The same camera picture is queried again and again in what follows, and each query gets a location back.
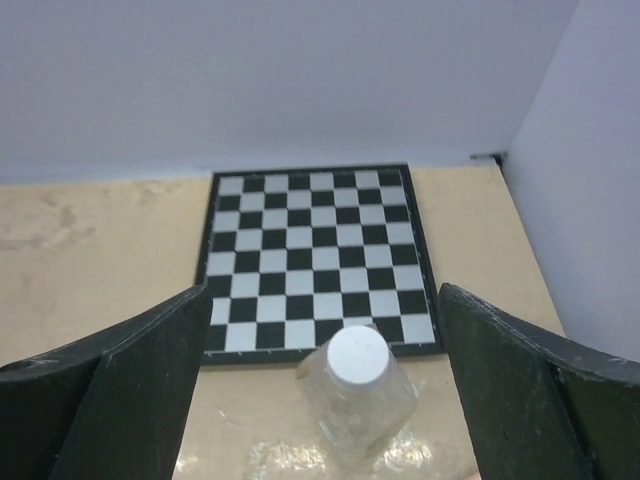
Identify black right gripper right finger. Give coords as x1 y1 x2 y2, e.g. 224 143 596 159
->
439 283 639 479

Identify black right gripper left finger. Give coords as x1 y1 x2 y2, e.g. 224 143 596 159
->
1 286 212 479

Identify clear square plastic bottle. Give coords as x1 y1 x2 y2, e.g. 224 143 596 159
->
295 333 418 469

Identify white bottle cap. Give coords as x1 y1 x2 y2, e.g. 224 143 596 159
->
326 325 391 388

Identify black white checkerboard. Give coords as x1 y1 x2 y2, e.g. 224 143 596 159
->
195 164 443 366

